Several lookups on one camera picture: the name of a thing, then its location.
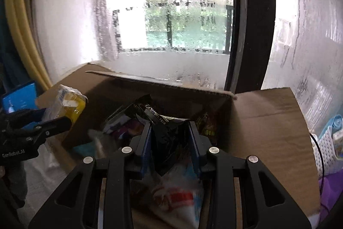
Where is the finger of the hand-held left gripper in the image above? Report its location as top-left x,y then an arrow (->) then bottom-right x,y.
15,108 -> 48,130
25,116 -> 72,147

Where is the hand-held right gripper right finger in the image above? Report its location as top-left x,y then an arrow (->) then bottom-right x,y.
188,120 -> 313,229

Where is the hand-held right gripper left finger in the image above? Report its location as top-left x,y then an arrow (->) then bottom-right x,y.
28,120 -> 153,229

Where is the black snack bag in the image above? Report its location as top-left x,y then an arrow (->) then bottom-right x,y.
133,102 -> 194,176

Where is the yellow clear packet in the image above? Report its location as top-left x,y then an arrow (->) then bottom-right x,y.
44,84 -> 89,123

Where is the cardboard box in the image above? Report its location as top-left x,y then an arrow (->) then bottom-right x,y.
35,63 -> 321,229

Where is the dark green snack packet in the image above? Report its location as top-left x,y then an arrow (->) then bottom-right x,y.
195,113 -> 218,144

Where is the teal packet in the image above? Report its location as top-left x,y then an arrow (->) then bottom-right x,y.
72,144 -> 95,158

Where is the blue white snack packet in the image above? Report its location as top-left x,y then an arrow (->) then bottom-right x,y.
102,113 -> 135,136

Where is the white red snack packet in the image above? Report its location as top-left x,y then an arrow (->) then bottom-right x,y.
149,165 -> 205,229

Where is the yellow curtain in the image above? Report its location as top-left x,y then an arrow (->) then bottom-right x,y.
4,0 -> 53,90

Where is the white plastic basket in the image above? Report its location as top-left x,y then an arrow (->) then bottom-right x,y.
310,131 -> 343,176

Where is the light blue cloth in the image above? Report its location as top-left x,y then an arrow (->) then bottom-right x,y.
321,114 -> 343,136

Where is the purple cloth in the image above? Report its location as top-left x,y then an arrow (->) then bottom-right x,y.
318,172 -> 343,220

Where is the black cable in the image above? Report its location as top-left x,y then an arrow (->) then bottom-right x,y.
310,133 -> 327,181

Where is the black window frame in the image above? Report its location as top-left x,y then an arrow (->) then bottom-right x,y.
224,0 -> 277,93

